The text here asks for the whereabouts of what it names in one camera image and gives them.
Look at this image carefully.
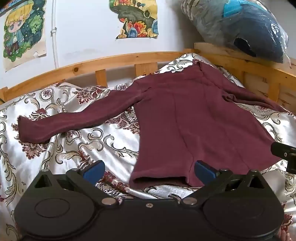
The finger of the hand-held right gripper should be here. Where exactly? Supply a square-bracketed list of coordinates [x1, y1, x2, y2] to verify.
[270, 141, 296, 174]

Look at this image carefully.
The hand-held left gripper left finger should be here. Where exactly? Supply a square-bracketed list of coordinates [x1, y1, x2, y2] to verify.
[32, 160, 118, 207]

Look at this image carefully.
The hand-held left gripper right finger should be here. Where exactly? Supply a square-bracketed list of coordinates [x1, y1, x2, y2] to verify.
[180, 160, 266, 207]

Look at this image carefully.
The maroon long-sleeve top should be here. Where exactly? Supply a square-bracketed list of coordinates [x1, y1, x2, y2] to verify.
[18, 59, 294, 188]

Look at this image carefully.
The floral satin blanket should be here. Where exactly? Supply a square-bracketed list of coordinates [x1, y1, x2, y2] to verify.
[0, 53, 296, 241]

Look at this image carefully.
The plastic-wrapped blue plush bundle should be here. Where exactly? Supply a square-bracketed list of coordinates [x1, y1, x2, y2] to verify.
[180, 0, 289, 64]

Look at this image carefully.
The colourful landscape poster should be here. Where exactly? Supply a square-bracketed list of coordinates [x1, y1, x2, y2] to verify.
[109, 0, 159, 39]

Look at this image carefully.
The blond cartoon character poster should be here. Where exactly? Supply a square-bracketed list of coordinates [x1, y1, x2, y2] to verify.
[0, 0, 47, 72]

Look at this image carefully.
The wooden bed frame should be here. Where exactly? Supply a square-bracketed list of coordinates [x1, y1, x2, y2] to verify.
[0, 42, 296, 116]

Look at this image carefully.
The white wall pipe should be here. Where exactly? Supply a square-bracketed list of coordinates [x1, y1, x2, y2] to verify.
[51, 0, 58, 69]

